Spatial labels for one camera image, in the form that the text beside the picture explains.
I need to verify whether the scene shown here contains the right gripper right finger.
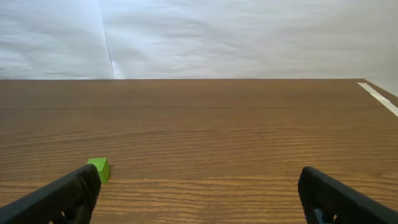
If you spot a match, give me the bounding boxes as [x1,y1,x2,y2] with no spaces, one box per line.
[297,166,398,224]

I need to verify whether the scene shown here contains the green cube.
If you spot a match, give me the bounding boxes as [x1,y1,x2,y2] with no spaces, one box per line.
[86,157,111,184]

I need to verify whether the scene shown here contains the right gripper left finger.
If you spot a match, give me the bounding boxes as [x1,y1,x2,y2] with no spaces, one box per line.
[0,164,102,224]

